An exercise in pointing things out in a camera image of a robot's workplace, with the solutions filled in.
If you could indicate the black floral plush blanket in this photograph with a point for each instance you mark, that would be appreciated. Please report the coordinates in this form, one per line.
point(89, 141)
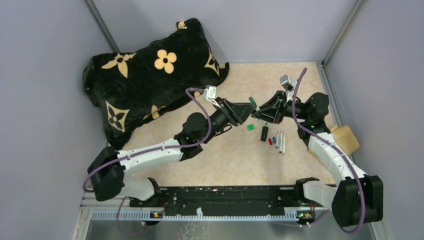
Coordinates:
point(134, 88)

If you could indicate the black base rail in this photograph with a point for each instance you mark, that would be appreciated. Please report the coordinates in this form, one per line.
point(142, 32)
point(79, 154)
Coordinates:
point(226, 201)

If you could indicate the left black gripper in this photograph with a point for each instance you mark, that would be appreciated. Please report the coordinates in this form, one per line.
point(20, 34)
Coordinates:
point(228, 110)

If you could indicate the black green highlighter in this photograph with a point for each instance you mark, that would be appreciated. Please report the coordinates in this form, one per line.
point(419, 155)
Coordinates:
point(264, 132)

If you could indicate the grey cable duct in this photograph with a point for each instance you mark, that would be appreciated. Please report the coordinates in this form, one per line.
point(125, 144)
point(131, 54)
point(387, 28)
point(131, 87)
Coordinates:
point(148, 215)

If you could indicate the bright green square cap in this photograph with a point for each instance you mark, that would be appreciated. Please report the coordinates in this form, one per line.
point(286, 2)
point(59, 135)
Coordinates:
point(251, 127)

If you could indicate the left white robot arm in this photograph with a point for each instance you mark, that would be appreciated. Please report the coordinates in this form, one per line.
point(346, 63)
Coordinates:
point(110, 174)

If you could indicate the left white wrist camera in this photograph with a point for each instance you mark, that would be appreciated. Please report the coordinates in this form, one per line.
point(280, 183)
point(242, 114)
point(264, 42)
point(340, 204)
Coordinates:
point(209, 94)

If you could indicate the white light-blue pen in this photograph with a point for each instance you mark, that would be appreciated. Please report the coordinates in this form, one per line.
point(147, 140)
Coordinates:
point(283, 144)

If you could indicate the white blue-tip pen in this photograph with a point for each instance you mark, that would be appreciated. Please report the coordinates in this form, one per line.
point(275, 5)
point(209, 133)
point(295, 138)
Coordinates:
point(277, 140)

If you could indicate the dark green pen cap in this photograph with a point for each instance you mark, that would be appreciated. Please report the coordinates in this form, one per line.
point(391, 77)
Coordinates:
point(251, 99)

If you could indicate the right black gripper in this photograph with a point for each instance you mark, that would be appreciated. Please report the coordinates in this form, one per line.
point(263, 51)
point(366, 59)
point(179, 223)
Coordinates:
point(271, 111)

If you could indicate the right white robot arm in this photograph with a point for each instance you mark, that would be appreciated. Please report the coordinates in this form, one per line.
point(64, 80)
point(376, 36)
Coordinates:
point(356, 197)

